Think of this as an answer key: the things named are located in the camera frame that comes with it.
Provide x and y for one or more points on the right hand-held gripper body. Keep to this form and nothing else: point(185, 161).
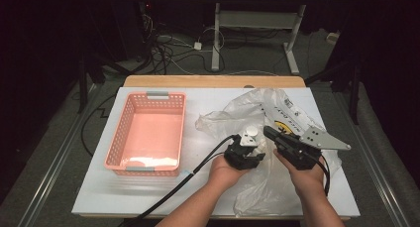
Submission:
point(318, 139)

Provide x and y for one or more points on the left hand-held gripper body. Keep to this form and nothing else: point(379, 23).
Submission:
point(242, 157)

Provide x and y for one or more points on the clear plastic bag yellow face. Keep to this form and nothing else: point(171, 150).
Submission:
point(257, 194)

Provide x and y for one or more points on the pink plastic basket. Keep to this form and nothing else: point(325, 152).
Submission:
point(148, 128)

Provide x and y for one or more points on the person's left hand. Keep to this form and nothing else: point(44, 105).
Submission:
point(224, 174)

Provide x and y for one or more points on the person's right hand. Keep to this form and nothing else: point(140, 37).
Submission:
point(307, 180)

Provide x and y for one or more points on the black metal stand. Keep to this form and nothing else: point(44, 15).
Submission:
point(354, 88)
point(82, 85)

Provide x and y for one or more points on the wooden table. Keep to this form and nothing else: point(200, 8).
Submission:
point(214, 81)

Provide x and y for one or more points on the white power strip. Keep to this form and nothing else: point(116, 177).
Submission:
point(333, 37)

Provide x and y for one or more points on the white power adapter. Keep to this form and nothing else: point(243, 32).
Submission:
point(197, 46)

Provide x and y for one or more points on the white table board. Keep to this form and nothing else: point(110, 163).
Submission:
point(99, 194)

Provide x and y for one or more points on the metal floor rail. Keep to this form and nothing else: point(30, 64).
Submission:
point(52, 174)
point(373, 174)

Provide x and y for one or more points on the white metal desk frame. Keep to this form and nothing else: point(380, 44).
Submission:
point(215, 38)

